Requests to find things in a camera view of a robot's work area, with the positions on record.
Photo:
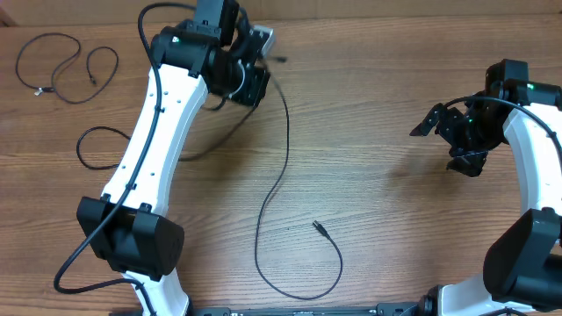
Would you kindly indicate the cardboard wall panel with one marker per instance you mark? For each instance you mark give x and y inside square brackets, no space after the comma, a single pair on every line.
[100,12]

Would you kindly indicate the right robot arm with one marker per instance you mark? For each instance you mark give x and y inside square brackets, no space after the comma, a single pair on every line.
[521,274]

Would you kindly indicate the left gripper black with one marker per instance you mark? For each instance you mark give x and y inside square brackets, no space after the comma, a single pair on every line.
[255,94]

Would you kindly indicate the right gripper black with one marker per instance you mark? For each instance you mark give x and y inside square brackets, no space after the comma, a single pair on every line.
[475,159]

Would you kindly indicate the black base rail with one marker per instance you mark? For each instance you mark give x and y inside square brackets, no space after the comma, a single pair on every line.
[381,309]

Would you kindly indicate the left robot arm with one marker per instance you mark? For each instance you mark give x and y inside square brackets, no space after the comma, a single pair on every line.
[215,52]

